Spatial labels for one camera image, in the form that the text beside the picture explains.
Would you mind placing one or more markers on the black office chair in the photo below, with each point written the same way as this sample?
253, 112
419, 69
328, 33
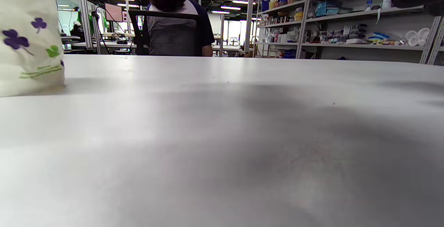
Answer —
171, 34

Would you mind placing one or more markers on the white bottle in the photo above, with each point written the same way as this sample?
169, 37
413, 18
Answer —
386, 3

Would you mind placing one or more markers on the metal shelving unit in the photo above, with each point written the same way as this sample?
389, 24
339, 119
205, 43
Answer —
364, 13

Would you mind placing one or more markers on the blue bin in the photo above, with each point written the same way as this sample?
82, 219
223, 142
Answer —
265, 5

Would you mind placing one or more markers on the metal frame pillar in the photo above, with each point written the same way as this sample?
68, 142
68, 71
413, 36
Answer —
84, 11
249, 22

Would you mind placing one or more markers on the white bowls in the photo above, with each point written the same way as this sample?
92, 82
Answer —
418, 36

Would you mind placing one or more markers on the blue box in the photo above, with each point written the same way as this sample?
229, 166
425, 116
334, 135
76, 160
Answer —
329, 9

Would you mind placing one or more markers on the pink screen monitor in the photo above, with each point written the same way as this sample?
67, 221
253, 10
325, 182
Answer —
113, 11

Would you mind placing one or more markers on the white background desk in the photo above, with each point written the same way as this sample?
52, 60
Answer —
104, 44

